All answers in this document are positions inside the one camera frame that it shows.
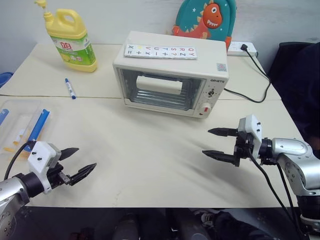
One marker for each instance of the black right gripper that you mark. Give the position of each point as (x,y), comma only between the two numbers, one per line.
(242,148)

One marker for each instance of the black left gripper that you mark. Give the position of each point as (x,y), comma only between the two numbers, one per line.
(55,176)

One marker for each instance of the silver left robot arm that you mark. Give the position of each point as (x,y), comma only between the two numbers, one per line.
(11,190)

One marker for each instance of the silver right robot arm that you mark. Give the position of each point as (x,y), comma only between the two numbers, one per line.
(292,150)

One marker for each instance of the printed label sticker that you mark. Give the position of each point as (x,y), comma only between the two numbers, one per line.
(221,67)

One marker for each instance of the cream mini toaster oven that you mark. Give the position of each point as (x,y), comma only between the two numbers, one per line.
(172,66)

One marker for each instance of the white knob with red mark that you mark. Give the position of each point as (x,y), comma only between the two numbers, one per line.
(205,109)

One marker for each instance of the long blue white packet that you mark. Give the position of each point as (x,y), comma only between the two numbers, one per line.
(38,126)

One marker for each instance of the cream tablecloth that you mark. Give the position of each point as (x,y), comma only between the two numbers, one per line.
(150,162)

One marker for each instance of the blue white marker pen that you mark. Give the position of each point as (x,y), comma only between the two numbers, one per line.
(70,88)

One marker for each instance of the clear plastic tray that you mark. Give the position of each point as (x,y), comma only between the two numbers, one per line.
(25,107)

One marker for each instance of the black white sneaker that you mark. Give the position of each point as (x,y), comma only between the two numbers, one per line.
(208,218)

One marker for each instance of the black rounded shoe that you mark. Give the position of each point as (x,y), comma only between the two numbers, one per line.
(126,226)

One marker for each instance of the white power strip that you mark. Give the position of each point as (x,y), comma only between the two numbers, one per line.
(236,48)

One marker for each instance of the black chair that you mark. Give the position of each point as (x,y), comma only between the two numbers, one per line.
(297,82)

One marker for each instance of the blue plastic container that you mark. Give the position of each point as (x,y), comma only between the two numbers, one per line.
(4,78)

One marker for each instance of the white letter card strip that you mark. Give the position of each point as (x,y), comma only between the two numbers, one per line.
(160,51)

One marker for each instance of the yellow detergent pump bottle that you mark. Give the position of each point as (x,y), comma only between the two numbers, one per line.
(72,42)

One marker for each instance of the teal dinosaur backpack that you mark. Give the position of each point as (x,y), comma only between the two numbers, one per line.
(200,17)

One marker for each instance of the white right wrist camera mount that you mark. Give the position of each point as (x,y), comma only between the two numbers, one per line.
(253,130)

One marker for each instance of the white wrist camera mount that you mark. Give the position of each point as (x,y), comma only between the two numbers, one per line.
(253,130)
(40,156)

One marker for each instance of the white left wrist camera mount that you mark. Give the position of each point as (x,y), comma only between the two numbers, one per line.
(40,156)

